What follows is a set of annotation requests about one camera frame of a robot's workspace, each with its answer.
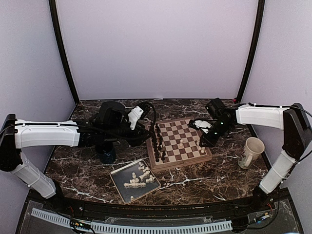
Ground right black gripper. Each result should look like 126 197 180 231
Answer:
199 119 233 147

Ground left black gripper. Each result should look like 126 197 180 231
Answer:
103 117 153 147

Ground metal tray wooden rim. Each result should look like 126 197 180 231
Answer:
110 159 161 204

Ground wooden chess board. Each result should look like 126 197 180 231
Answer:
146 117 213 172

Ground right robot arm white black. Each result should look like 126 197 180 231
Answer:
189 98 312 212

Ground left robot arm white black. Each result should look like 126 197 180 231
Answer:
0 101 155 213

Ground black chess pieces row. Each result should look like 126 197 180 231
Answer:
152 123 166 162

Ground white chess pieces pile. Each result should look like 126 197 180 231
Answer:
123 161 156 189

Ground dark blue mug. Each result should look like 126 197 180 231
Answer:
95 142 116 164

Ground cream white mug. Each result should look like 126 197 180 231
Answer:
238 137 265 169

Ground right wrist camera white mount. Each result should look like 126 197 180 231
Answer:
188 119 212 134

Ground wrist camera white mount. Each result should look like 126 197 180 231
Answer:
128 105 143 130
188 119 212 134

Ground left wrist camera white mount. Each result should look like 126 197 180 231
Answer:
128 105 143 130

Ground black front rail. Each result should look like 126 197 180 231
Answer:
64 197 253 218

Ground right black frame post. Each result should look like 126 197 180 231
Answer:
235 0 265 103

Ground black frame post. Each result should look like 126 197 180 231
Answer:
235 0 265 103
48 0 80 105

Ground white slotted cable duct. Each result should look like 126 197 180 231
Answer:
31 208 233 234

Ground left black frame post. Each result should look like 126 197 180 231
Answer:
48 0 80 105

